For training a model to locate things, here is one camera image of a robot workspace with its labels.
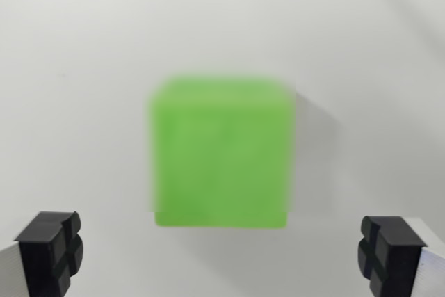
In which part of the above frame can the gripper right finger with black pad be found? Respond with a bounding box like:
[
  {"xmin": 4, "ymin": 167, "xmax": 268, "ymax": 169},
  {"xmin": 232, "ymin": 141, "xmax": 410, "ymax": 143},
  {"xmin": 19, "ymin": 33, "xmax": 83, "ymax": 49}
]
[{"xmin": 357, "ymin": 215, "xmax": 445, "ymax": 297}]

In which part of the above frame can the green cube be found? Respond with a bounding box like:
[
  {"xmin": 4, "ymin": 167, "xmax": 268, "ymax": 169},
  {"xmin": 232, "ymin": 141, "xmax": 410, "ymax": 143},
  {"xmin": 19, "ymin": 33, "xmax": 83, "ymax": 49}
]
[{"xmin": 147, "ymin": 74, "xmax": 297, "ymax": 230}]

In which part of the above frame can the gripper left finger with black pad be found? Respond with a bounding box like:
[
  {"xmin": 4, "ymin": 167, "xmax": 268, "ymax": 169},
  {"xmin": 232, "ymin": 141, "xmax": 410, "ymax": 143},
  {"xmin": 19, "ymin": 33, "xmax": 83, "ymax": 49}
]
[{"xmin": 0, "ymin": 211, "xmax": 85, "ymax": 297}]

